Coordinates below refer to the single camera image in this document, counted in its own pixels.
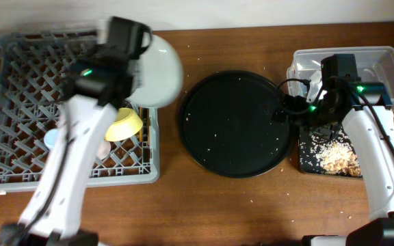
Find food scraps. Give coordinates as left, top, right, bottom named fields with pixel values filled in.
left=301, top=131, right=362, bottom=178

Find white plate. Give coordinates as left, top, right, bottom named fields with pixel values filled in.
left=127, top=35, right=183, bottom=108

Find yellow bowl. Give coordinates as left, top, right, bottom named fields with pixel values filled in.
left=105, top=108, right=143, bottom=141

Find pink cup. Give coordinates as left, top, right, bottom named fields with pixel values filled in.
left=96, top=140, right=111, bottom=160

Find blue cup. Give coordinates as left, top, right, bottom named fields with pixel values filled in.
left=43, top=128, right=60, bottom=150

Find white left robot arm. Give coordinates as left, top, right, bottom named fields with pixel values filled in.
left=0, top=60, right=135, bottom=245

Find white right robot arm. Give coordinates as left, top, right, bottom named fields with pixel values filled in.
left=274, top=54, right=394, bottom=246

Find grey dishwasher rack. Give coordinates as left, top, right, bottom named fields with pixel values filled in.
left=0, top=29, right=160, bottom=195

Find black rectangular bin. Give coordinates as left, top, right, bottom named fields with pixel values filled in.
left=298, top=122, right=394, bottom=178

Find clear plastic bin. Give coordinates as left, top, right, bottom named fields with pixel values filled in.
left=287, top=46, right=394, bottom=105

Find round black tray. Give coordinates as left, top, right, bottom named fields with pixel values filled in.
left=177, top=70, right=296, bottom=178

